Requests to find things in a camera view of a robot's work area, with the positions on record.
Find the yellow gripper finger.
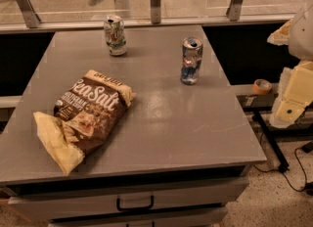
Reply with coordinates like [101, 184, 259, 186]
[267, 21, 291, 46]
[269, 61, 313, 128]

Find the redbull can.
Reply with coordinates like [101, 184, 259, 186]
[180, 37, 203, 85]

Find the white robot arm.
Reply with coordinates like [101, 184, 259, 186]
[267, 0, 313, 128]

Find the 7up can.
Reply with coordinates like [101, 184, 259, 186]
[104, 16, 127, 56]

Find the roll of tape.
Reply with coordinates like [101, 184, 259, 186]
[252, 79, 272, 95]

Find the lower grey drawer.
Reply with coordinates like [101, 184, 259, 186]
[48, 207, 228, 227]

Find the grey drawer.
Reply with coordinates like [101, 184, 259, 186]
[48, 207, 228, 227]
[9, 177, 248, 220]

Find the brown sea salt chips bag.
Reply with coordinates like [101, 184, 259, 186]
[33, 69, 135, 175]

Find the upper grey drawer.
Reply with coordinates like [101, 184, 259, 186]
[9, 177, 248, 220]

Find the black table leg frame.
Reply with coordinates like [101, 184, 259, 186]
[252, 111, 290, 173]

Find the black floor cable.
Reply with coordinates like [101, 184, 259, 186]
[253, 146, 309, 193]

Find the middle metal bracket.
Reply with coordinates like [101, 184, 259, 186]
[150, 0, 161, 23]

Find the black drawer handle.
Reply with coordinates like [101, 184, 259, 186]
[115, 196, 155, 212]

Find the left metal bracket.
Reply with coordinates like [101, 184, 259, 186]
[16, 0, 41, 28]

